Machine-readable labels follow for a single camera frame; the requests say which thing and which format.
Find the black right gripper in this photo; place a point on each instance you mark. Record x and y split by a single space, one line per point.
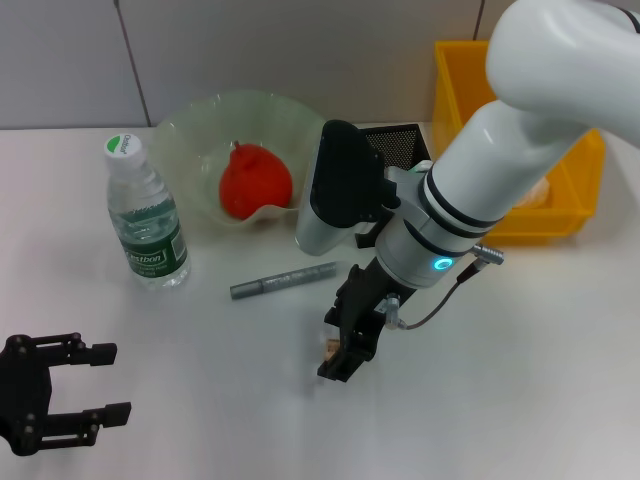
365 305

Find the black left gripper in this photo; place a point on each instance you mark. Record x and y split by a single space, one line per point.
25 390

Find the beige eraser block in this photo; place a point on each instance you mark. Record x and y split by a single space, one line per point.
331 350

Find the clear green-label water bottle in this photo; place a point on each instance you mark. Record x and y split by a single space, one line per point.
147 235

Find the red-orange toy orange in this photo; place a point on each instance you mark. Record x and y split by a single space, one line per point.
255 185

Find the white paper ball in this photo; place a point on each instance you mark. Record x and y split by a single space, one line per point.
542 192

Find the silver glitter marker pen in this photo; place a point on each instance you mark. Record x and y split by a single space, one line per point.
290 279

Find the black mesh pen holder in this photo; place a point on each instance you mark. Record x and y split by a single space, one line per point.
400 145

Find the translucent green wavy fruit bowl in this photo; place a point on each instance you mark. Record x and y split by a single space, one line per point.
270 120

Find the yellow plastic bin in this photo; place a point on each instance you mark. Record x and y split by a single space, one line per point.
550 225

